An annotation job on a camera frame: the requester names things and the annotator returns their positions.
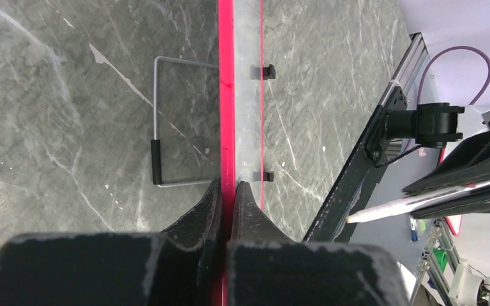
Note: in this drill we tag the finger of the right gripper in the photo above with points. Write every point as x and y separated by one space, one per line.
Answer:
468 163

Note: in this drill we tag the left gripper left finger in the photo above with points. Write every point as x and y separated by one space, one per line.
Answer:
170 267

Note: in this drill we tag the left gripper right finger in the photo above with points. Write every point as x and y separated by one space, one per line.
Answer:
265 267

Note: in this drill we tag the white marker pen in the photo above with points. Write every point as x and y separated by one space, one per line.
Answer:
411 203

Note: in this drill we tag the whiteboard with red rim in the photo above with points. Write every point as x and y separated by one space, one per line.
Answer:
241 102

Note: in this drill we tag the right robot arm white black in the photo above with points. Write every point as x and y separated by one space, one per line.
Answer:
433 124

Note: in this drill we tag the black whiteboard clip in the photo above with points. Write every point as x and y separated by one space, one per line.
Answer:
266 72
264 176

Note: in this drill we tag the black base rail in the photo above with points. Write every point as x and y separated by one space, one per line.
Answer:
359 176

